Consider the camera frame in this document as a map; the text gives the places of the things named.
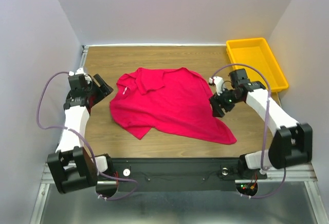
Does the red polo t shirt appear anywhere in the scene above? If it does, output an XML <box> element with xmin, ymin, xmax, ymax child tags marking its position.
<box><xmin>109</xmin><ymin>67</ymin><xmax>236</xmax><ymax>145</ymax></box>

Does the yellow plastic bin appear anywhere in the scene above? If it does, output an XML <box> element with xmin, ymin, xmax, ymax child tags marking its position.
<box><xmin>226</xmin><ymin>38</ymin><xmax>289</xmax><ymax>92</ymax></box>

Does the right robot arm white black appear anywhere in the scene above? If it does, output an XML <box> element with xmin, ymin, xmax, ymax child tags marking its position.
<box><xmin>209</xmin><ymin>69</ymin><xmax>313</xmax><ymax>174</ymax></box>

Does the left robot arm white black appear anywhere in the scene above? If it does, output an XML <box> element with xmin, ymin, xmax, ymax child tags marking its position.
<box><xmin>47</xmin><ymin>68</ymin><xmax>115</xmax><ymax>194</ymax></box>

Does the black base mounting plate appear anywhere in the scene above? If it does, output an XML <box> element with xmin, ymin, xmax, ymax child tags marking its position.
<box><xmin>96</xmin><ymin>157</ymin><xmax>267</xmax><ymax>195</ymax></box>

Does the small electronics board with leds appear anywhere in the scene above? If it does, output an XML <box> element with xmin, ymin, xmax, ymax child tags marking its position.
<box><xmin>237</xmin><ymin>182</ymin><xmax>258</xmax><ymax>196</ymax></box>

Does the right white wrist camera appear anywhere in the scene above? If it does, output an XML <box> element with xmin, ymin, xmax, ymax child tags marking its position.
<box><xmin>208</xmin><ymin>76</ymin><xmax>226</xmax><ymax>96</ymax></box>

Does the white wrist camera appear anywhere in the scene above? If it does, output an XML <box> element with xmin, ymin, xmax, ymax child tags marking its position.
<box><xmin>68</xmin><ymin>67</ymin><xmax>92</xmax><ymax>84</ymax></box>
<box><xmin>208</xmin><ymin>76</ymin><xmax>226</xmax><ymax>96</ymax></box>

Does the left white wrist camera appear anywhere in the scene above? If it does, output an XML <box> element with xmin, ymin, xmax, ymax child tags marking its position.
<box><xmin>68</xmin><ymin>67</ymin><xmax>92</xmax><ymax>84</ymax></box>

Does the left aluminium frame rail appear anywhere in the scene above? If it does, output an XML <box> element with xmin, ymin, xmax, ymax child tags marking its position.
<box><xmin>57</xmin><ymin>45</ymin><xmax>89</xmax><ymax>154</ymax></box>

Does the aluminium frame rail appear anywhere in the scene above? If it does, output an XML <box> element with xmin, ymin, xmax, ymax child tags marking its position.
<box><xmin>41</xmin><ymin>163</ymin><xmax>318</xmax><ymax>184</ymax></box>
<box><xmin>57</xmin><ymin>45</ymin><xmax>89</xmax><ymax>154</ymax></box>

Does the front aluminium frame rail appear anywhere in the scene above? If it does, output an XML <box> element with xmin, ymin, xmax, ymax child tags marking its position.
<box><xmin>41</xmin><ymin>163</ymin><xmax>318</xmax><ymax>184</ymax></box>

